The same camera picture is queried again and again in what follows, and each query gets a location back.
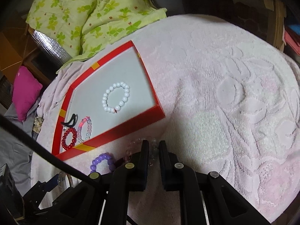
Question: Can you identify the red bead bracelet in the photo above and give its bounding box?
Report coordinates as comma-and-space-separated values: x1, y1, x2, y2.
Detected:
61, 128, 78, 151

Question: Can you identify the green clover quilt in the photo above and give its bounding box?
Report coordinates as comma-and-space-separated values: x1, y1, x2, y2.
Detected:
26, 0, 167, 68

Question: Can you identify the pink clear bead bracelet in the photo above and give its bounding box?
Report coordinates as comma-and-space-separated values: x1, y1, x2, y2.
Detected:
76, 116, 93, 144

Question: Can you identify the red folded cloth stack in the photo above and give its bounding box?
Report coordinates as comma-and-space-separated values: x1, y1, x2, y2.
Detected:
284, 27, 300, 55

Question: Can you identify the red shallow box lid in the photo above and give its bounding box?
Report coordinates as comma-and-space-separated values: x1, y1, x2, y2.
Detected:
51, 41, 165, 161

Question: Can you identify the silver metal bangle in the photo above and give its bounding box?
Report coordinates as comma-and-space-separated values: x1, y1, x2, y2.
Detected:
57, 171, 73, 188

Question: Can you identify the magenta pillow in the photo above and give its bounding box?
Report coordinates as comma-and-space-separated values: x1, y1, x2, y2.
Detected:
12, 66, 43, 122

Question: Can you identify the white pearl bead bracelet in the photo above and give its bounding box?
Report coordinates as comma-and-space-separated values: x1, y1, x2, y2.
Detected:
101, 81, 131, 114

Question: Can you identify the purple bead bracelet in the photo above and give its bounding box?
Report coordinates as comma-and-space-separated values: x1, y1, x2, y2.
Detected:
89, 153, 116, 174

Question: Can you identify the black hair tie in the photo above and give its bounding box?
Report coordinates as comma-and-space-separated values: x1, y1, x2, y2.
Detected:
60, 113, 78, 127

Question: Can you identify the silver foil insulation mat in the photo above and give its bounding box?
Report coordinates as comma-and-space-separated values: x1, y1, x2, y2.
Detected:
31, 30, 72, 67

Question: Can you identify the small pink bead bracelet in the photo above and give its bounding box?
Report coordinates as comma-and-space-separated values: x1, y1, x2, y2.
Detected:
125, 137, 158, 167

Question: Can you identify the floral patterned cloth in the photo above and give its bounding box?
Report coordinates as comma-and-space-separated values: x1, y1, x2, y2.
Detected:
33, 116, 44, 134

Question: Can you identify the wooden shelf table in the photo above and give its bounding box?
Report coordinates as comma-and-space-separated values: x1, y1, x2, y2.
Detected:
260, 0, 286, 52

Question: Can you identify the grey cloth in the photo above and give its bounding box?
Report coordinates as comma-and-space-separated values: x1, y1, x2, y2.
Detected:
1, 102, 39, 196

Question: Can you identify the black cable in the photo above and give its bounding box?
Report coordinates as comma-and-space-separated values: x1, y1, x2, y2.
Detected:
0, 113, 139, 225

